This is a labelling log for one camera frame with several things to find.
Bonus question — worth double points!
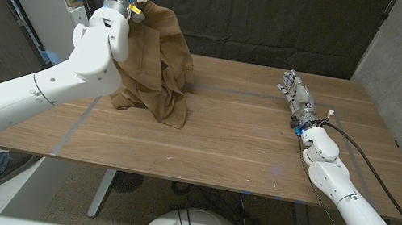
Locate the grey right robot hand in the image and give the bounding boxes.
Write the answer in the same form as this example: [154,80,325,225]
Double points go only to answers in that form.
[270,67,325,131]

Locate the brown jacket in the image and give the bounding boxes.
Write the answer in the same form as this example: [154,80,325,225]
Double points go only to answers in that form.
[105,0,206,130]

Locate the black backdrop cloth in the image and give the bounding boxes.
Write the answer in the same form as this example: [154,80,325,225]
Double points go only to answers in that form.
[50,0,399,87]

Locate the black round floor device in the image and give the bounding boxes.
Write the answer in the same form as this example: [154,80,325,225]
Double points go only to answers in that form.
[110,170,145,197]

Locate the dark shoe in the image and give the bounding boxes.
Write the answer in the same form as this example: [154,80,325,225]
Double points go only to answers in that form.
[0,149,43,193]

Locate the white low platform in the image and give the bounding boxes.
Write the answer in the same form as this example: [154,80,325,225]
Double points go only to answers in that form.
[0,150,74,225]

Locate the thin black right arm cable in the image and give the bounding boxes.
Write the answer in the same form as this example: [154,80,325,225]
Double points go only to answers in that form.
[282,135,392,225]

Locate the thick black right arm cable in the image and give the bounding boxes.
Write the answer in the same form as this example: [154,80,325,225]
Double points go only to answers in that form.
[303,119,402,225]

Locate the tangled black floor cables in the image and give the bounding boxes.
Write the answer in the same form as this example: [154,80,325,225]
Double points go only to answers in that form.
[164,181,278,225]

